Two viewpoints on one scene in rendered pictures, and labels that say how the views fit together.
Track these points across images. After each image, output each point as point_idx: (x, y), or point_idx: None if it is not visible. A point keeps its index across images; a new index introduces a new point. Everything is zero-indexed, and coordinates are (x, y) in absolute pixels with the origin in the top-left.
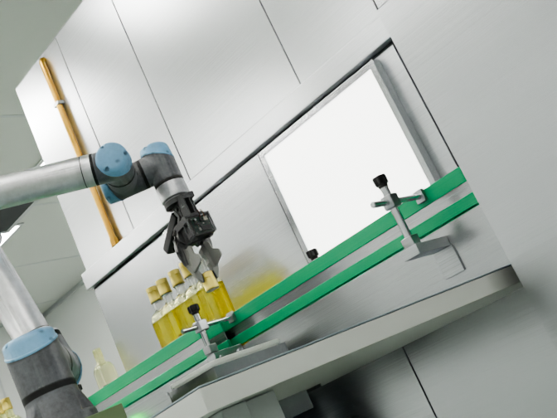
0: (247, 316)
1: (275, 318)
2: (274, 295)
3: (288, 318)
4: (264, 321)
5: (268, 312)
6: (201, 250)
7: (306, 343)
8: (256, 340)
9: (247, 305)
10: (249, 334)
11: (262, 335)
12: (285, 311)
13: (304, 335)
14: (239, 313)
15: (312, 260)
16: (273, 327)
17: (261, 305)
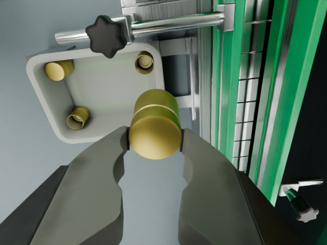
0: (223, 62)
1: (213, 111)
2: (221, 145)
3: (202, 134)
4: (215, 91)
5: (219, 108)
6: (177, 234)
7: (194, 124)
8: (197, 63)
9: (228, 81)
10: (214, 39)
11: (198, 80)
12: (213, 133)
13: (195, 131)
14: (228, 45)
15: (291, 200)
16: (270, 42)
17: (222, 110)
